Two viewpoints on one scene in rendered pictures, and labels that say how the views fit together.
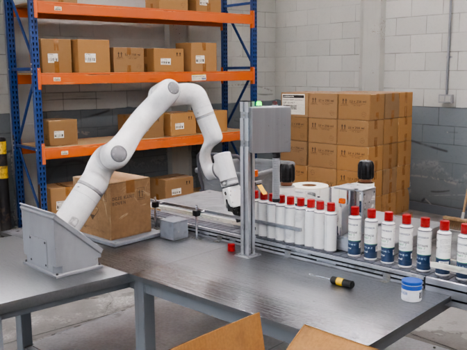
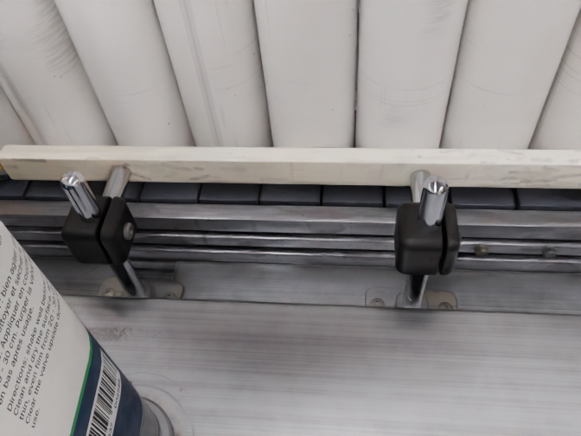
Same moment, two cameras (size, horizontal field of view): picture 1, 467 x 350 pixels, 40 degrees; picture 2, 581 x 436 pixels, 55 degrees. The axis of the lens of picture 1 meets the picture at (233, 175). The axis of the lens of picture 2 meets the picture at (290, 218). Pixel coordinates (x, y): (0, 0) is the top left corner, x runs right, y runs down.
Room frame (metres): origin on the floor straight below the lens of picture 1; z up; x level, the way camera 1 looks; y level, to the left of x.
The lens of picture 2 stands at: (3.01, -0.33, 1.14)
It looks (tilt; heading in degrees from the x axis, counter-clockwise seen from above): 52 degrees down; 147
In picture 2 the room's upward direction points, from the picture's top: 7 degrees counter-clockwise
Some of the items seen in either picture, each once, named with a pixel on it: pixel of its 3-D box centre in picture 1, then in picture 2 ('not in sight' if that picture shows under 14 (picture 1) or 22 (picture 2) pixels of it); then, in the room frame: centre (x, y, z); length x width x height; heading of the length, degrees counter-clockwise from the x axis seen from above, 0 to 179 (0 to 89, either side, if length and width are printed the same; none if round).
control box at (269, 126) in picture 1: (268, 128); not in sight; (2.71, -0.15, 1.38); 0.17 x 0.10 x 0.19; 102
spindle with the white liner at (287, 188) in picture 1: (286, 192); not in sight; (3.11, -0.26, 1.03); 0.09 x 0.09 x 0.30
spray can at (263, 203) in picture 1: (263, 214); (411, 12); (2.85, -0.14, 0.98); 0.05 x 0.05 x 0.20
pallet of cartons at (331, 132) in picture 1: (345, 158); not in sight; (6.73, -1.18, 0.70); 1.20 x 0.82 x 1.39; 46
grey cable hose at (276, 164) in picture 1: (276, 177); not in sight; (2.67, -0.18, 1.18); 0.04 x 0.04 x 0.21
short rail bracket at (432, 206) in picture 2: not in sight; (424, 255); (2.91, -0.18, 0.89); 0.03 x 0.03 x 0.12; 47
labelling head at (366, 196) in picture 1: (353, 217); not in sight; (2.63, -0.50, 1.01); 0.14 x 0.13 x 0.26; 47
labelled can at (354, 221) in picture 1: (354, 231); not in sight; (2.52, -0.49, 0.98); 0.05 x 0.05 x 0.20
